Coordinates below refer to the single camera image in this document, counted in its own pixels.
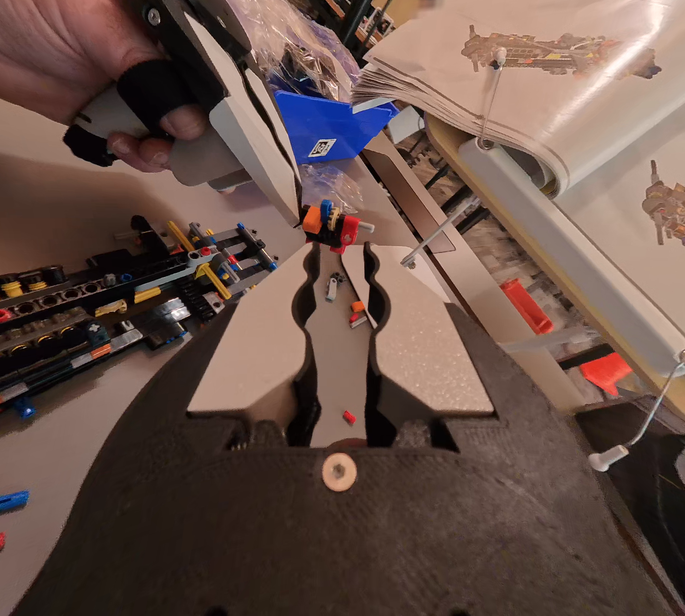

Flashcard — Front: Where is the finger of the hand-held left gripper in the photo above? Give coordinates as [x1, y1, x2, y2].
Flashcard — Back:
[183, 11, 300, 187]
[209, 71, 302, 227]

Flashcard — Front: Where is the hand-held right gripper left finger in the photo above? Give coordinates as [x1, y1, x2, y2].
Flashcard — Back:
[186, 242, 322, 448]

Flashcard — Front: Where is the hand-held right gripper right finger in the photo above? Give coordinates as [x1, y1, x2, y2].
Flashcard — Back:
[363, 241, 494, 448]

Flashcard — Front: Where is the small lego gear assembly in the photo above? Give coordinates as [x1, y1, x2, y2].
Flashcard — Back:
[301, 198, 376, 254]

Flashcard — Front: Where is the long lego vehicle chassis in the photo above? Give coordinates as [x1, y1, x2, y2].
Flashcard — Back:
[0, 214, 280, 420]

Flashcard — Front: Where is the clear bag of lego parts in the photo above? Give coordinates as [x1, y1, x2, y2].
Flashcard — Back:
[202, 0, 360, 108]

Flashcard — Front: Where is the lego instruction booklet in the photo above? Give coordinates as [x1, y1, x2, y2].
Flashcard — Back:
[350, 0, 685, 317]

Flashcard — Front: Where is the person's left hand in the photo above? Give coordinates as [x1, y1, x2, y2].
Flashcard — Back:
[0, 0, 208, 175]

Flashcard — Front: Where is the blue plastic bin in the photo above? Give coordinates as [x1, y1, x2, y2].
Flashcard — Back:
[273, 89, 401, 165]

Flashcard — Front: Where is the red plastic part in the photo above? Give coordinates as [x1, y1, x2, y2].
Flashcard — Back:
[500, 278, 555, 337]
[579, 352, 633, 397]

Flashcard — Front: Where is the grey stand base plate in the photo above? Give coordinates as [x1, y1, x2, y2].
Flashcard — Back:
[364, 46, 685, 473]

